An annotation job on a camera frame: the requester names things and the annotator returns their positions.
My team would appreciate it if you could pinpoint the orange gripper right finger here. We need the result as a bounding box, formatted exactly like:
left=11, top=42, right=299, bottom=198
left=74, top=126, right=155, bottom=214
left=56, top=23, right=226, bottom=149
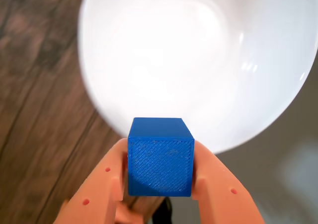
left=192, top=140, right=264, bottom=224

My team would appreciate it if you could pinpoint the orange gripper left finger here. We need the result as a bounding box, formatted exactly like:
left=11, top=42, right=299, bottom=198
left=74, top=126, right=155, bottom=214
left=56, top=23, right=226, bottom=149
left=56, top=138, right=130, bottom=224

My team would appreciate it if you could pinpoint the blue cube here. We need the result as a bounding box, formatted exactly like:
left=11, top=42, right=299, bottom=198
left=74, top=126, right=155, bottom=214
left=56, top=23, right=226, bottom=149
left=127, top=117, right=195, bottom=198

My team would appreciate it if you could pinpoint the white bowl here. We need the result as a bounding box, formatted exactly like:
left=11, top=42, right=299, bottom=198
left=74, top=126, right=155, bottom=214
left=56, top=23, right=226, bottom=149
left=77, top=0, right=318, bottom=155

